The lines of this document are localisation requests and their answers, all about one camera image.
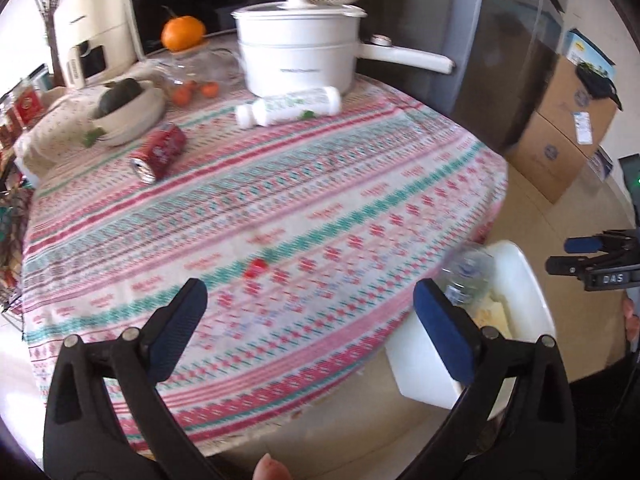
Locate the black pouch on box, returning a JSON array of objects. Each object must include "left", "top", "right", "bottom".
[{"left": 575, "top": 62, "right": 623, "bottom": 110}]

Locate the folded white floral towel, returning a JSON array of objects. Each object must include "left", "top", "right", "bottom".
[{"left": 13, "top": 82, "right": 112, "bottom": 188}]

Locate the lower cardboard box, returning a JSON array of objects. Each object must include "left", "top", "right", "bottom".
[{"left": 506, "top": 112, "right": 587, "bottom": 204}]

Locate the white electric cooking pot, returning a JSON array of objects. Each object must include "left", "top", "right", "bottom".
[{"left": 232, "top": 0, "right": 454, "bottom": 98}]

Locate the white labelled tube bottle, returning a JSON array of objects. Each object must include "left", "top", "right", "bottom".
[{"left": 234, "top": 87, "right": 342, "bottom": 129}]

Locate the orange tangerine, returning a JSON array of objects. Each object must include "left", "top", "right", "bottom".
[{"left": 160, "top": 15, "right": 206, "bottom": 52}]

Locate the cardboard box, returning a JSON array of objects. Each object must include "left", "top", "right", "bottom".
[
  {"left": 506, "top": 112, "right": 587, "bottom": 204},
  {"left": 537, "top": 55, "right": 618, "bottom": 157}
]

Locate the blue yellow book box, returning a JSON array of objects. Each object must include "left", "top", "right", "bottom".
[{"left": 561, "top": 28, "right": 616, "bottom": 80}]

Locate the person right hand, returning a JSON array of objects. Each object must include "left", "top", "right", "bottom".
[{"left": 622, "top": 295, "right": 640, "bottom": 351}]

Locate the person left hand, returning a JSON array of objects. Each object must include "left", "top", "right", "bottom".
[{"left": 252, "top": 453, "right": 293, "bottom": 480}]

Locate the clear glass jar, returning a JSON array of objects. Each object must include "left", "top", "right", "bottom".
[{"left": 156, "top": 42, "right": 244, "bottom": 107}]

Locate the white plastic trash bin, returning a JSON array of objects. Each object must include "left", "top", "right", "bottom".
[{"left": 386, "top": 240, "right": 556, "bottom": 410}]

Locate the patterned striped tablecloth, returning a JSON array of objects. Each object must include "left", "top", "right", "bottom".
[{"left": 23, "top": 77, "right": 508, "bottom": 453}]

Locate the white bowl with avocado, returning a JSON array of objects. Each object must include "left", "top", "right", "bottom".
[{"left": 92, "top": 80, "right": 166, "bottom": 148}]

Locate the clear plastic water bottle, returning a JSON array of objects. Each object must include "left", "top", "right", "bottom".
[{"left": 435, "top": 244, "right": 495, "bottom": 309}]

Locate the white air fryer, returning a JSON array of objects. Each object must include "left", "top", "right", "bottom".
[{"left": 58, "top": 0, "right": 138, "bottom": 89}]

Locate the upper cardboard box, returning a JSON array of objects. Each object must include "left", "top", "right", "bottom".
[{"left": 537, "top": 55, "right": 618, "bottom": 157}]

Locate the red soda can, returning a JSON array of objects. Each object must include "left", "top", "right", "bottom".
[{"left": 130, "top": 122, "right": 186, "bottom": 184}]

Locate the dark grey refrigerator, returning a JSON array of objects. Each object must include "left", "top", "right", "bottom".
[{"left": 357, "top": 0, "right": 567, "bottom": 153}]

